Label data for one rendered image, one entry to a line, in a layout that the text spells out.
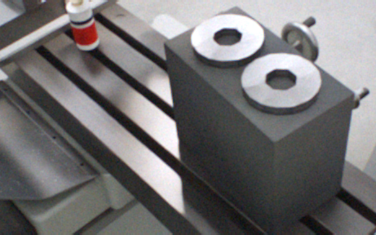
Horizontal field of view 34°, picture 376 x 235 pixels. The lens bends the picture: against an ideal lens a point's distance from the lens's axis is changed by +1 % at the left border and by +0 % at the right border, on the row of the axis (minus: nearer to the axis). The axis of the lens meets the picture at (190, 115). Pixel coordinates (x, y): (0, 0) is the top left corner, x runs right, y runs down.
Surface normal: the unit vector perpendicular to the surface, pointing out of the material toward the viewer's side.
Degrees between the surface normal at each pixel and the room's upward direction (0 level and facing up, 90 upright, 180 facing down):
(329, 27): 0
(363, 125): 0
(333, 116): 90
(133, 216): 90
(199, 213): 0
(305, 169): 90
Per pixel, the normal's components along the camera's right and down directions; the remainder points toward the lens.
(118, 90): -0.08, -0.69
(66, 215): 0.66, 0.51
